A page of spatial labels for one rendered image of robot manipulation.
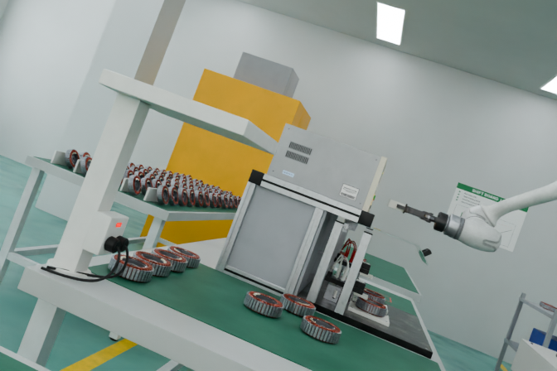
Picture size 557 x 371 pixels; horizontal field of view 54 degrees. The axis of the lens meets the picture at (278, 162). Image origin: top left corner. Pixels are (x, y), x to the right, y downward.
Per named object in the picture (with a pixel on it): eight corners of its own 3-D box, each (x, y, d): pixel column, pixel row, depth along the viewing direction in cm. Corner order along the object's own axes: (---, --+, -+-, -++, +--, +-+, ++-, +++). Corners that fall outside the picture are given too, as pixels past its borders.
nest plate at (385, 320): (387, 319, 205) (388, 315, 205) (388, 326, 191) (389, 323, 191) (349, 303, 208) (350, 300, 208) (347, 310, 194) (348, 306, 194)
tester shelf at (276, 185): (370, 224, 248) (375, 214, 248) (370, 228, 181) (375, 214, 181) (280, 190, 256) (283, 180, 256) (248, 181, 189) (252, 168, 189)
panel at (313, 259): (316, 275, 249) (339, 213, 249) (296, 296, 184) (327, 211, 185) (314, 274, 249) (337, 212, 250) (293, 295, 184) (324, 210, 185)
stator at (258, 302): (285, 316, 159) (289, 304, 159) (272, 320, 148) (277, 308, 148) (251, 301, 163) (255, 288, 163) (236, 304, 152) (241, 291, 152)
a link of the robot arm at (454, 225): (454, 239, 221) (439, 233, 222) (462, 218, 221) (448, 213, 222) (457, 240, 212) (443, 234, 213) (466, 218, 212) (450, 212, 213)
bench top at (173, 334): (409, 306, 314) (412, 298, 314) (487, 506, 98) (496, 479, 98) (248, 241, 333) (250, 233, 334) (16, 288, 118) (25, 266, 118)
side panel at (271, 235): (291, 300, 186) (325, 210, 187) (290, 301, 183) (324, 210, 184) (216, 268, 191) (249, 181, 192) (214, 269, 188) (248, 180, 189)
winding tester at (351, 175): (368, 213, 237) (385, 168, 238) (367, 212, 195) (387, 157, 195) (284, 181, 245) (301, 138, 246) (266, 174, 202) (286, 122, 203)
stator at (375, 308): (384, 315, 204) (387, 305, 204) (384, 320, 193) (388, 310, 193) (355, 302, 206) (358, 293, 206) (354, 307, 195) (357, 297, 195)
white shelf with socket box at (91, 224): (219, 301, 148) (279, 143, 150) (169, 330, 112) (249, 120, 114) (107, 253, 155) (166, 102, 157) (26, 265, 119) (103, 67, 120)
